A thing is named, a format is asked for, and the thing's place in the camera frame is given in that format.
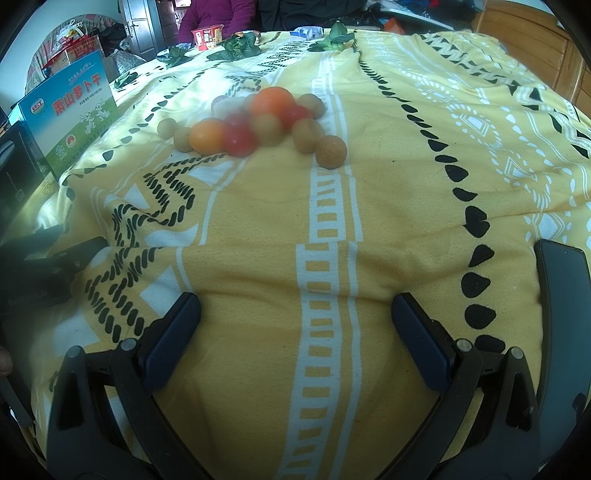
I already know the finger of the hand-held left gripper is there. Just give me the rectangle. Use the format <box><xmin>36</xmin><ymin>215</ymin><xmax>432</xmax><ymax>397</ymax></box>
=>
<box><xmin>44</xmin><ymin>236</ymin><xmax>110</xmax><ymax>282</ymax></box>

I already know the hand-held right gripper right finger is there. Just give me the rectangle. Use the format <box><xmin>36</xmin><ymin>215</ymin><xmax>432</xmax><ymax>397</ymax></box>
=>
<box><xmin>390</xmin><ymin>292</ymin><xmax>541</xmax><ymax>480</ymax></box>

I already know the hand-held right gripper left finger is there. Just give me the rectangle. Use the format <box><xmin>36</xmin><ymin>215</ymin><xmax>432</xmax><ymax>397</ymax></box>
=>
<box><xmin>46</xmin><ymin>292</ymin><xmax>218</xmax><ymax>480</ymax></box>

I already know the orange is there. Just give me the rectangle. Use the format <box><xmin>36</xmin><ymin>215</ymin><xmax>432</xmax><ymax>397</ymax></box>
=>
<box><xmin>252</xmin><ymin>86</ymin><xmax>296</xmax><ymax>118</ymax></box>
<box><xmin>189</xmin><ymin>118</ymin><xmax>229</xmax><ymax>155</ymax></box>

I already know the large red apple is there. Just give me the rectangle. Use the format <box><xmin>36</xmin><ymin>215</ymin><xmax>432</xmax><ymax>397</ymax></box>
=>
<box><xmin>224</xmin><ymin>124</ymin><xmax>257</xmax><ymax>157</ymax></box>

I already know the black appliance box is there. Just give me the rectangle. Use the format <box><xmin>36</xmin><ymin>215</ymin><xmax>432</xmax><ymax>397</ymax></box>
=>
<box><xmin>0</xmin><ymin>117</ymin><xmax>61</xmax><ymax>245</ymax></box>

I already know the yellow patterned blanket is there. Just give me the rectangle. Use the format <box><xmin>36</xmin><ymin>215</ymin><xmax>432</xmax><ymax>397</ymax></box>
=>
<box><xmin>28</xmin><ymin>18</ymin><xmax>591</xmax><ymax>480</ymax></box>

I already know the blue green cardboard box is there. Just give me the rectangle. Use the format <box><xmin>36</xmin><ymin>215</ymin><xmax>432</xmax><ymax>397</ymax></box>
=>
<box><xmin>18</xmin><ymin>50</ymin><xmax>118</xmax><ymax>181</ymax></box>

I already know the black smartphone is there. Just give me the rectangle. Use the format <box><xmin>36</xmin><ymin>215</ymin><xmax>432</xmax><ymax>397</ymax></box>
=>
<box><xmin>533</xmin><ymin>239</ymin><xmax>591</xmax><ymax>462</ymax></box>

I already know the red print cardboard box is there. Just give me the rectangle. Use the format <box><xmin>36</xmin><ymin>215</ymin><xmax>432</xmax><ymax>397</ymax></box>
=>
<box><xmin>44</xmin><ymin>34</ymin><xmax>105</xmax><ymax>75</ymax></box>

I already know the black plastic bag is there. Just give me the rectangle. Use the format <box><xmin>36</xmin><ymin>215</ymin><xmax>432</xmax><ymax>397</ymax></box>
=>
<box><xmin>99</xmin><ymin>23</ymin><xmax>127</xmax><ymax>51</ymax></box>

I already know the green bok choy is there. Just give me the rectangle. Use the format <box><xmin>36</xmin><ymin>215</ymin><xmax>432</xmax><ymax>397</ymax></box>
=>
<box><xmin>308</xmin><ymin>23</ymin><xmax>356</xmax><ymax>52</ymax></box>
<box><xmin>206</xmin><ymin>32</ymin><xmax>264</xmax><ymax>62</ymax></box>
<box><xmin>156</xmin><ymin>44</ymin><xmax>191</xmax><ymax>68</ymax></box>

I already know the red white plastic bag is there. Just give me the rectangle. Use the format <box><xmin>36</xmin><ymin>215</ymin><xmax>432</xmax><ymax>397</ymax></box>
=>
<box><xmin>55</xmin><ymin>16</ymin><xmax>88</xmax><ymax>40</ymax></box>

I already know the dark wooden door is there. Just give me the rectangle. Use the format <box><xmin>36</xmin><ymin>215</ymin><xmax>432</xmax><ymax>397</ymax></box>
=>
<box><xmin>117</xmin><ymin>0</ymin><xmax>160</xmax><ymax>61</ymax></box>

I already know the red instant noodle cup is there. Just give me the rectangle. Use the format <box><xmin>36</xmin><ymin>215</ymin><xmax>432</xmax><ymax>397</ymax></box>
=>
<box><xmin>191</xmin><ymin>25</ymin><xmax>225</xmax><ymax>51</ymax></box>

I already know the wooden headboard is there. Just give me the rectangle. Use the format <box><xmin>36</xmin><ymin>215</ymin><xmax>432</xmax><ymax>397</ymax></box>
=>
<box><xmin>473</xmin><ymin>0</ymin><xmax>591</xmax><ymax>116</ymax></box>

